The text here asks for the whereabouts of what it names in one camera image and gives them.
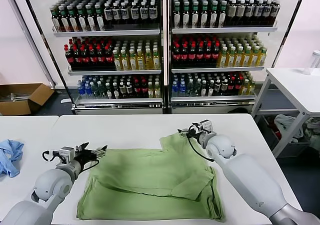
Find grey wall post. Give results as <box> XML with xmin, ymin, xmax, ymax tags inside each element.
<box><xmin>6</xmin><ymin>0</ymin><xmax>56</xmax><ymax>89</ymax></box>

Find light green t-shirt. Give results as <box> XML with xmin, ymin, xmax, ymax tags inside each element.
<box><xmin>76</xmin><ymin>132</ymin><xmax>226</xmax><ymax>222</ymax></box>

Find green-cap white-label tea bottle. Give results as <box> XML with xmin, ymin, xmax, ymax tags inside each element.
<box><xmin>208</xmin><ymin>1</ymin><xmax>219</xmax><ymax>30</ymax></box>
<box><xmin>199</xmin><ymin>2</ymin><xmax>209</xmax><ymax>30</ymax></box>
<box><xmin>76</xmin><ymin>6</ymin><xmax>88</xmax><ymax>33</ymax></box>
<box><xmin>181</xmin><ymin>2</ymin><xmax>191</xmax><ymax>30</ymax></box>
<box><xmin>172</xmin><ymin>2</ymin><xmax>182</xmax><ymax>30</ymax></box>
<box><xmin>67</xmin><ymin>6</ymin><xmax>79</xmax><ymax>33</ymax></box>
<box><xmin>59</xmin><ymin>7</ymin><xmax>70</xmax><ymax>33</ymax></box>
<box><xmin>85</xmin><ymin>5</ymin><xmax>97</xmax><ymax>33</ymax></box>
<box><xmin>94</xmin><ymin>4</ymin><xmax>106</xmax><ymax>33</ymax></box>
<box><xmin>50</xmin><ymin>7</ymin><xmax>62</xmax><ymax>33</ymax></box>
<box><xmin>190</xmin><ymin>2</ymin><xmax>200</xmax><ymax>30</ymax></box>
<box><xmin>217</xmin><ymin>1</ymin><xmax>227</xmax><ymax>29</ymax></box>

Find crumpled grey cloth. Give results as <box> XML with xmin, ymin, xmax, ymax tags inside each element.
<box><xmin>273</xmin><ymin>114</ymin><xmax>305</xmax><ymax>140</ymax></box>

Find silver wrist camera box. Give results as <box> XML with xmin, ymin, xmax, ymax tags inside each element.
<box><xmin>198</xmin><ymin>119</ymin><xmax>214</xmax><ymax>135</ymax></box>
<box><xmin>58</xmin><ymin>146</ymin><xmax>76</xmax><ymax>165</ymax></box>

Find open cardboard box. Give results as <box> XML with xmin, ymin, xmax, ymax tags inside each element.
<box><xmin>0</xmin><ymin>83</ymin><xmax>56</xmax><ymax>117</ymax></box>

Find grey metal drinks shelf unit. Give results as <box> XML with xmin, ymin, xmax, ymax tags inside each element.
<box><xmin>166</xmin><ymin>0</ymin><xmax>309</xmax><ymax>116</ymax></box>
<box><xmin>21</xmin><ymin>0</ymin><xmax>168</xmax><ymax>116</ymax></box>

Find crumpled red cloth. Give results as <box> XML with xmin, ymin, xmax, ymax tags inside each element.
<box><xmin>265</xmin><ymin>118</ymin><xmax>283</xmax><ymax>141</ymax></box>

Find dark grey storage crate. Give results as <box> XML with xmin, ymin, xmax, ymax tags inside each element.
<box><xmin>256</xmin><ymin>114</ymin><xmax>312</xmax><ymax>159</ymax></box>

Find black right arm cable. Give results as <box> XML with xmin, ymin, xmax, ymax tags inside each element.
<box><xmin>187</xmin><ymin>124</ymin><xmax>216</xmax><ymax>163</ymax></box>

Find clear plastic jar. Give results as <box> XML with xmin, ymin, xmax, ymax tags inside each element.
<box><xmin>303</xmin><ymin>50</ymin><xmax>320</xmax><ymax>76</ymax></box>

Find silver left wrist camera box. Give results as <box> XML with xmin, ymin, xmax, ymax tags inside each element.
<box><xmin>58</xmin><ymin>146</ymin><xmax>76</xmax><ymax>165</ymax></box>

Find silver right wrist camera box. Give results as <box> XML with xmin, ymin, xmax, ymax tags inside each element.
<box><xmin>198</xmin><ymin>119</ymin><xmax>214</xmax><ymax>135</ymax></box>

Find crumpled pale green cloth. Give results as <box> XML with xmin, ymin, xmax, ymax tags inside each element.
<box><xmin>302</xmin><ymin>117</ymin><xmax>320</xmax><ymax>158</ymax></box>

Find dark bottle beige label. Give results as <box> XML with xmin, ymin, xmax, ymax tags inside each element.
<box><xmin>226</xmin><ymin>1</ymin><xmax>237</xmax><ymax>28</ymax></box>
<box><xmin>235</xmin><ymin>1</ymin><xmax>246</xmax><ymax>28</ymax></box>

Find red-cap cola bottle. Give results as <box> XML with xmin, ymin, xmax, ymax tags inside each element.
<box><xmin>234</xmin><ymin>77</ymin><xmax>243</xmax><ymax>97</ymax></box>
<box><xmin>180</xmin><ymin>44</ymin><xmax>189</xmax><ymax>68</ymax></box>
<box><xmin>88</xmin><ymin>46</ymin><xmax>98</xmax><ymax>66</ymax></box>
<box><xmin>80</xmin><ymin>46</ymin><xmax>90</xmax><ymax>66</ymax></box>
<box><xmin>96</xmin><ymin>46</ymin><xmax>106</xmax><ymax>65</ymax></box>
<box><xmin>104</xmin><ymin>46</ymin><xmax>114</xmax><ymax>65</ymax></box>
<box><xmin>211</xmin><ymin>43</ymin><xmax>220</xmax><ymax>67</ymax></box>
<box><xmin>187</xmin><ymin>44</ymin><xmax>197</xmax><ymax>68</ymax></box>
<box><xmin>203</xmin><ymin>44</ymin><xmax>212</xmax><ymax>67</ymax></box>
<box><xmin>133</xmin><ymin>79</ymin><xmax>142</xmax><ymax>100</ymax></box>
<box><xmin>140</xmin><ymin>79</ymin><xmax>149</xmax><ymax>100</ymax></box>
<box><xmin>172</xmin><ymin>44</ymin><xmax>181</xmax><ymax>68</ymax></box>
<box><xmin>64</xmin><ymin>46</ymin><xmax>74</xmax><ymax>67</ymax></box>
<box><xmin>227</xmin><ymin>77</ymin><xmax>235</xmax><ymax>97</ymax></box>
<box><xmin>72</xmin><ymin>46</ymin><xmax>81</xmax><ymax>67</ymax></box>
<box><xmin>195</xmin><ymin>44</ymin><xmax>204</xmax><ymax>67</ymax></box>

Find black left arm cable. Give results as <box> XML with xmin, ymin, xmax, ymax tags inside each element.
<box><xmin>41</xmin><ymin>149</ymin><xmax>61</xmax><ymax>162</ymax></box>

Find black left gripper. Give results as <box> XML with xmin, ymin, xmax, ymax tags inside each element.
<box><xmin>73</xmin><ymin>141</ymin><xmax>109</xmax><ymax>173</ymax></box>

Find white side table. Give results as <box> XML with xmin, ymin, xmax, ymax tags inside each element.
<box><xmin>250</xmin><ymin>68</ymin><xmax>320</xmax><ymax>159</ymax></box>

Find dark bottle blue-white label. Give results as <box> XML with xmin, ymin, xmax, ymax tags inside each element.
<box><xmin>148</xmin><ymin>1</ymin><xmax>158</xmax><ymax>27</ymax></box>
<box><xmin>103</xmin><ymin>3</ymin><xmax>113</xmax><ymax>28</ymax></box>
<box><xmin>253</xmin><ymin>0</ymin><xmax>263</xmax><ymax>27</ymax></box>
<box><xmin>261</xmin><ymin>0</ymin><xmax>272</xmax><ymax>27</ymax></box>
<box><xmin>139</xmin><ymin>1</ymin><xmax>149</xmax><ymax>27</ymax></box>
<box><xmin>270</xmin><ymin>0</ymin><xmax>280</xmax><ymax>27</ymax></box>
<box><xmin>244</xmin><ymin>1</ymin><xmax>254</xmax><ymax>27</ymax></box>
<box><xmin>120</xmin><ymin>2</ymin><xmax>130</xmax><ymax>27</ymax></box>
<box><xmin>129</xmin><ymin>2</ymin><xmax>140</xmax><ymax>27</ymax></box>
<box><xmin>112</xmin><ymin>2</ymin><xmax>122</xmax><ymax>28</ymax></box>

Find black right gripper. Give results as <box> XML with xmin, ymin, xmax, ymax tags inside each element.
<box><xmin>177</xmin><ymin>128</ymin><xmax>209</xmax><ymax>144</ymax></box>

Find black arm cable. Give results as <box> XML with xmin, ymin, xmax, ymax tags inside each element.
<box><xmin>187</xmin><ymin>124</ymin><xmax>216</xmax><ymax>163</ymax></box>
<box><xmin>41</xmin><ymin>149</ymin><xmax>61</xmax><ymax>162</ymax></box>

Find grey metal rods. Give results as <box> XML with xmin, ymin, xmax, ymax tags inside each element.
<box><xmin>0</xmin><ymin>92</ymin><xmax>30</xmax><ymax>103</ymax></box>

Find crumpled blue cloth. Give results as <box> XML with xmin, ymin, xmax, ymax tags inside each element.
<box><xmin>0</xmin><ymin>139</ymin><xmax>25</xmax><ymax>179</ymax></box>

